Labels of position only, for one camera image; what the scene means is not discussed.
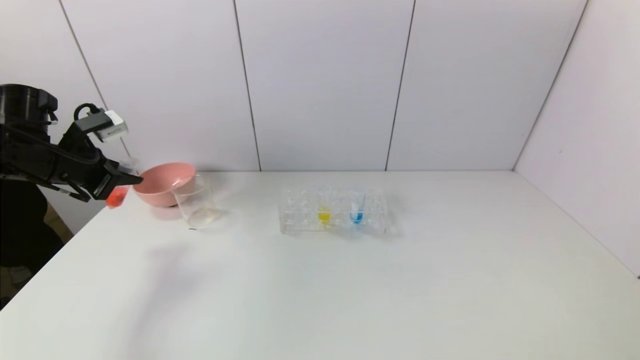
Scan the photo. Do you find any test tube with red pigment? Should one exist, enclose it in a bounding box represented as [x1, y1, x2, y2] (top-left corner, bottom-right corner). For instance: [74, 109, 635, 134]
[104, 157, 139, 210]

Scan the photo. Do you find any clear acrylic test tube rack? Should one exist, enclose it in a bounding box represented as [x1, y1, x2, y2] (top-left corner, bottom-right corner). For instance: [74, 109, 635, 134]
[278, 185, 390, 235]

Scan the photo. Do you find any clear glass beaker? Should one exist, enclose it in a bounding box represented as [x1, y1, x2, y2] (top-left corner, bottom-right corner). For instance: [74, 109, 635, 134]
[171, 175, 221, 231]

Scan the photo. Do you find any pink bowl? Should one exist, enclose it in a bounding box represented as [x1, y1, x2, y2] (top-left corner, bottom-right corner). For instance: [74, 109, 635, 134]
[131, 162, 197, 208]

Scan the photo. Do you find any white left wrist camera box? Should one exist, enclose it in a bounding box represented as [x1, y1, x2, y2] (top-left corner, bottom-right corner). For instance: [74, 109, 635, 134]
[87, 109, 129, 143]

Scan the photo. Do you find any test tube with blue pigment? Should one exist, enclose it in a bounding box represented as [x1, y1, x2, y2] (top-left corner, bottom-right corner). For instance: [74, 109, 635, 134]
[349, 187, 365, 225]

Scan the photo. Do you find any test tube with yellow pigment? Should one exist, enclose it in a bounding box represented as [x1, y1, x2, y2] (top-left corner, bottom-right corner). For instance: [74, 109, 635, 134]
[316, 186, 332, 227]

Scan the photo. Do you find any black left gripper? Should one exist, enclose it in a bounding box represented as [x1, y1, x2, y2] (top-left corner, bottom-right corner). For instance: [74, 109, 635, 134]
[55, 148, 144, 201]

